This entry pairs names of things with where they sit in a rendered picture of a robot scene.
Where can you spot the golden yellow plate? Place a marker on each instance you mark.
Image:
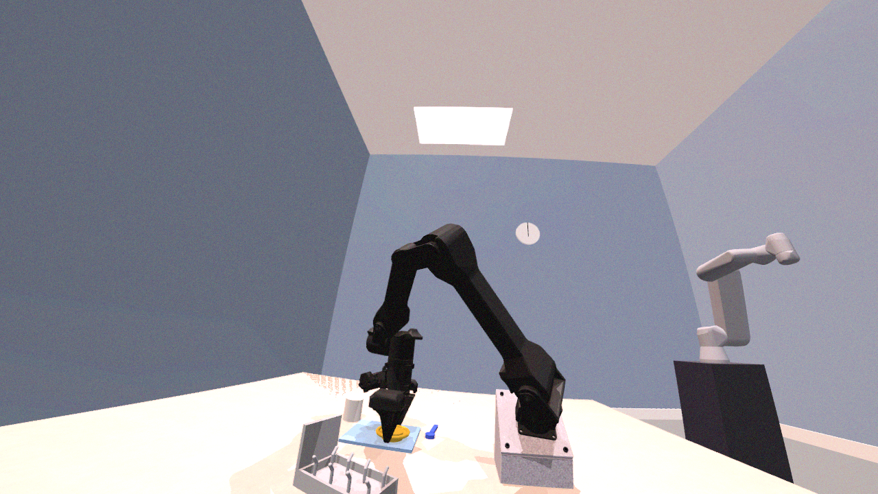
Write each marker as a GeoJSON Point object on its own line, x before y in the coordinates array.
{"type": "Point", "coordinates": [399, 433]}

